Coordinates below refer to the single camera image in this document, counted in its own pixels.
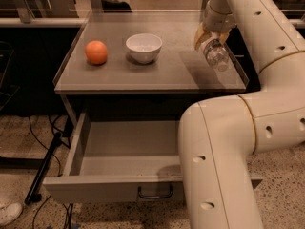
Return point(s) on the white ceramic bowl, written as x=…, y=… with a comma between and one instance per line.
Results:
x=144, y=47

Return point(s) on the black pole on floor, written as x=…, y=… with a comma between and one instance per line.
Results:
x=33, y=195

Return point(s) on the orange fruit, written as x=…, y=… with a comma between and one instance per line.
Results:
x=96, y=52

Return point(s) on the black metal drawer handle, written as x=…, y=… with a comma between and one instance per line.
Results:
x=163, y=196

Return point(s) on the clear plastic water bottle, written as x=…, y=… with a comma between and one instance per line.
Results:
x=215, y=54

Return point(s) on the white horizontal rail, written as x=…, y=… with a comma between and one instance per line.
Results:
x=106, y=24

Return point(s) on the grey cabinet with top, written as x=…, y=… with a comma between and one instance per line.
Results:
x=178, y=69

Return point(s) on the white shoe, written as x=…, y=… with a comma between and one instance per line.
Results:
x=10, y=213

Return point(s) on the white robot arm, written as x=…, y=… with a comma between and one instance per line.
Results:
x=277, y=110

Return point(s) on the open grey top drawer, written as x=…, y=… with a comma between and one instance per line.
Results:
x=124, y=166

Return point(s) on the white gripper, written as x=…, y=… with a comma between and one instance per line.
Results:
x=216, y=22

